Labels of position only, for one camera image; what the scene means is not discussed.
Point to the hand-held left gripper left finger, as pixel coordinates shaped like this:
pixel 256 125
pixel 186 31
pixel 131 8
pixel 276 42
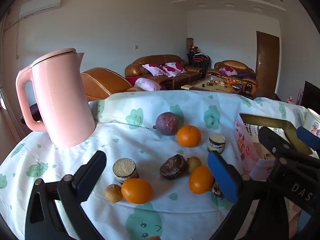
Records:
pixel 85 182

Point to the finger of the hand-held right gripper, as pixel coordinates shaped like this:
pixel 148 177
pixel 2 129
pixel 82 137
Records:
pixel 307 137
pixel 268 137

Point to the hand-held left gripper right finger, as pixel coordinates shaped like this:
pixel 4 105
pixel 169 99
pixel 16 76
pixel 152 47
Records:
pixel 222 175

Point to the pink tin box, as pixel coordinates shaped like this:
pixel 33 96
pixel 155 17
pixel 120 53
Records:
pixel 280 123

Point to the orange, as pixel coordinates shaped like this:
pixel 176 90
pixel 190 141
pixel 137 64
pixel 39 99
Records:
pixel 137 191
pixel 188 136
pixel 200 180

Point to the small brownish yellow fruit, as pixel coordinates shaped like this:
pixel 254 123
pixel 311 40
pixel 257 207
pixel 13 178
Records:
pixel 113 193

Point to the crumb-topped layered cake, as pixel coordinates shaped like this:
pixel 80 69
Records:
pixel 124 168
pixel 218 190
pixel 216 142

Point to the white cartoon cup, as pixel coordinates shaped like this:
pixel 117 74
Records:
pixel 312 122

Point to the newspaper sheet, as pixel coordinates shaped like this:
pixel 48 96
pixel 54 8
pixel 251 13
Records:
pixel 252 130

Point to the small pale yellow fruit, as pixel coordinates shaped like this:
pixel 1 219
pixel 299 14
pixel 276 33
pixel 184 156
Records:
pixel 194 163

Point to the white printed leaflet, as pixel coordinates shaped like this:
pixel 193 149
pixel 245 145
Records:
pixel 260 170

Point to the black television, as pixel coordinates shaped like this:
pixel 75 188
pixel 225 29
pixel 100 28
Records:
pixel 311 95

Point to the white cloud-print tablecloth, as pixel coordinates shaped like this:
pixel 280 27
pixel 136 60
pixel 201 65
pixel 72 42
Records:
pixel 140 145

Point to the purple blanket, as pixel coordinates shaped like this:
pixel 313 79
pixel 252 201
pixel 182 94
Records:
pixel 246 74

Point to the brown wooden door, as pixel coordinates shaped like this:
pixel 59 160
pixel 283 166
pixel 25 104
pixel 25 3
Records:
pixel 267 62

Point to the purple passion fruit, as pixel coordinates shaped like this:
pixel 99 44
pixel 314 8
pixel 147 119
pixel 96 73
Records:
pixel 166 123

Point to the small magenta floral pillow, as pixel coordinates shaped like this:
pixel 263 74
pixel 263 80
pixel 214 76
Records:
pixel 228 71

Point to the brown leather armchair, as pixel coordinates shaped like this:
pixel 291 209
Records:
pixel 237 65

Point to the pink electric kettle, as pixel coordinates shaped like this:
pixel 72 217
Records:
pixel 62 100

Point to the wooden coffee table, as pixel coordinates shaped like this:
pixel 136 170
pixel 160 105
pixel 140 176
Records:
pixel 197 86

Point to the stacked black chairs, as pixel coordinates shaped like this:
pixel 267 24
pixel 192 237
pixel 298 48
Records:
pixel 197 58

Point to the pale pink leaf-print pillow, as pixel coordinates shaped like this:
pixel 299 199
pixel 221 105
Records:
pixel 147 84

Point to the white magenta floral pillow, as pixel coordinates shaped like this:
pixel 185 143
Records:
pixel 173 68
pixel 153 70

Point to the tall floor vase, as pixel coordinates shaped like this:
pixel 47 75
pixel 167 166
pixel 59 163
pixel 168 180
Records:
pixel 189 43

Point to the long brown leather sofa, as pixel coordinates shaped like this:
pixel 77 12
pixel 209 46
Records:
pixel 160 60

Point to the white air conditioner pipe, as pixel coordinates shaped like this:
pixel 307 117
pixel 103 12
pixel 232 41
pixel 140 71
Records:
pixel 18 37

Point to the white air conditioner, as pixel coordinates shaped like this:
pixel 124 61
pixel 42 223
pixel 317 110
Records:
pixel 40 6

